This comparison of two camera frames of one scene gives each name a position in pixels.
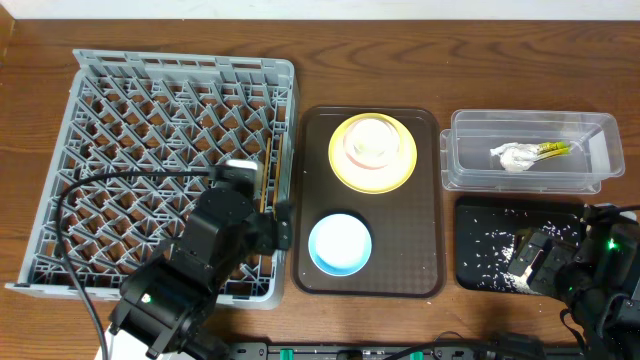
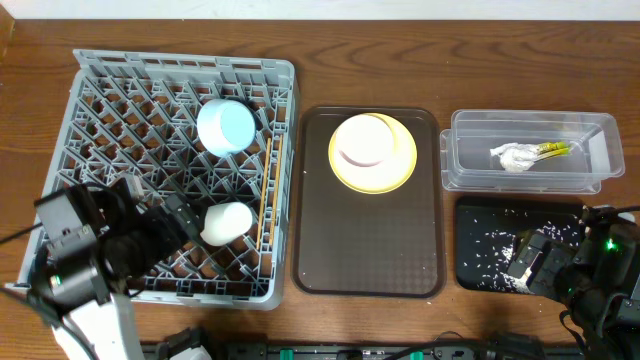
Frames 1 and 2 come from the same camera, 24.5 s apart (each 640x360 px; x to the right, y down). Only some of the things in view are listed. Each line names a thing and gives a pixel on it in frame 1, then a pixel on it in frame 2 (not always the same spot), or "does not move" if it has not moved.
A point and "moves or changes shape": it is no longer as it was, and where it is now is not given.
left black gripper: x=265 y=225 -> x=165 y=238
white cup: x=371 y=140 moves or changes shape
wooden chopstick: x=265 y=175 does not move
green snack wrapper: x=553 y=149 does not move
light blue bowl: x=340 y=244 -> x=225 y=127
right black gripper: x=554 y=256 does not move
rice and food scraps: x=489 y=245 does not move
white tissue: x=516 y=157 does not move
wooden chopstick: x=277 y=180 does not move
